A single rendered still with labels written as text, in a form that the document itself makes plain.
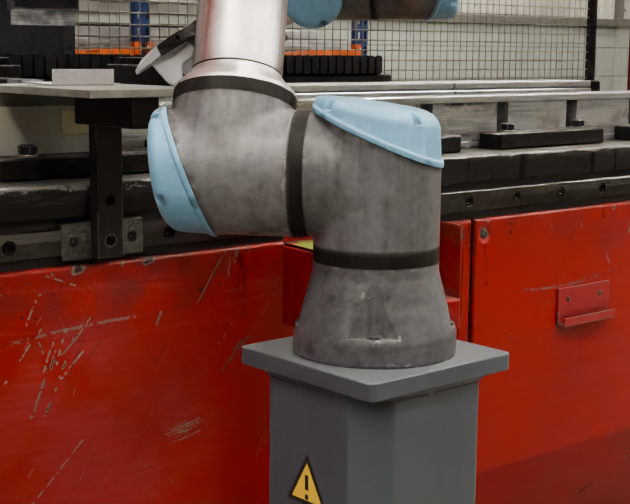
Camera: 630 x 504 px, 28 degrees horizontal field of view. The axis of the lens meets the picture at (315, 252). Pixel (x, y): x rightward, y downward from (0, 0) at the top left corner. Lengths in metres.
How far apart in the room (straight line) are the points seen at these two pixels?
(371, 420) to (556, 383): 1.33
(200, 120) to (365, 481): 0.35
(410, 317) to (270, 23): 0.30
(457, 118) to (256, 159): 1.21
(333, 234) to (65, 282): 0.64
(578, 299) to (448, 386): 1.29
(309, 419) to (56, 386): 0.64
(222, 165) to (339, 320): 0.17
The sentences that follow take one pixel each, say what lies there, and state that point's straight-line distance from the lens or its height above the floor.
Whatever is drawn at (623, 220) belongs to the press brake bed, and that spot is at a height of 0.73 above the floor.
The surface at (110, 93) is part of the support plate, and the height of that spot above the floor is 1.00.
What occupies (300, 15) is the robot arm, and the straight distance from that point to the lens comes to 1.60.
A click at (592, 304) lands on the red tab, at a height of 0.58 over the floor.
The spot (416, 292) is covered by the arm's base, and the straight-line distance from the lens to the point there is 1.11.
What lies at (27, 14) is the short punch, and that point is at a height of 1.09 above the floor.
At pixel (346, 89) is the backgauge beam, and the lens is 2.44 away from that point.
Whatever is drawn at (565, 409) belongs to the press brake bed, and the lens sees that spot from 2.43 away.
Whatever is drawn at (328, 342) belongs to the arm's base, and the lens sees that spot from 1.11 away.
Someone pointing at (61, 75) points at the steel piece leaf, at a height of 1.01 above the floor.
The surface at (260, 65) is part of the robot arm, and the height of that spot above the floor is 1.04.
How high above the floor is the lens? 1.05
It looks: 9 degrees down
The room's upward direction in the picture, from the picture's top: straight up
